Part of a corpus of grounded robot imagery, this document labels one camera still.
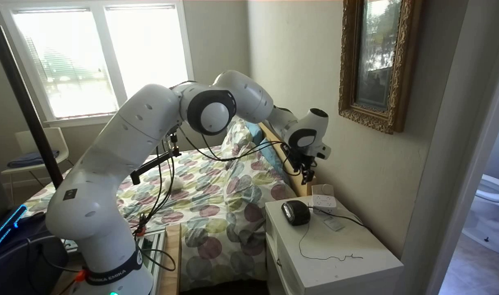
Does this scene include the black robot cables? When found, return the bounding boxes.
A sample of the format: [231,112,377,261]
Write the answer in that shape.
[130,130,283,274]

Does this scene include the white cabinet nightstand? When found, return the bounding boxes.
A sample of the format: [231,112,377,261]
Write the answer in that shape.
[265,197,403,295]

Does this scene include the bed with floral cover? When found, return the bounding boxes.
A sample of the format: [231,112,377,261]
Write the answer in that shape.
[25,143,300,292]

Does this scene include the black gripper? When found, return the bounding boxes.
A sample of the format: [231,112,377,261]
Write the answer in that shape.
[291,153,316,184]

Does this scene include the gold framed painting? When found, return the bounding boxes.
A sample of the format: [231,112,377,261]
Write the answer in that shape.
[339,0,422,135]

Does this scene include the window with white frame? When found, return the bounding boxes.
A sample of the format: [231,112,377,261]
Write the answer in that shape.
[0,0,193,124]

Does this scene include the black round speaker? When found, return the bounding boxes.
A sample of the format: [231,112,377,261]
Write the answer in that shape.
[282,201,311,227]

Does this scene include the black tripod pole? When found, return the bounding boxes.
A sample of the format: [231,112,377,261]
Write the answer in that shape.
[0,25,64,188]

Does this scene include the floral pillow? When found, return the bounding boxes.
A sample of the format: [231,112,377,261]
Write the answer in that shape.
[221,117,262,158]

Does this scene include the white toilet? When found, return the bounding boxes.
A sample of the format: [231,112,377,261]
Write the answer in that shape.
[463,174,499,253]

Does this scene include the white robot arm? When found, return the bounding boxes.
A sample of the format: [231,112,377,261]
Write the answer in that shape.
[46,71,331,295]

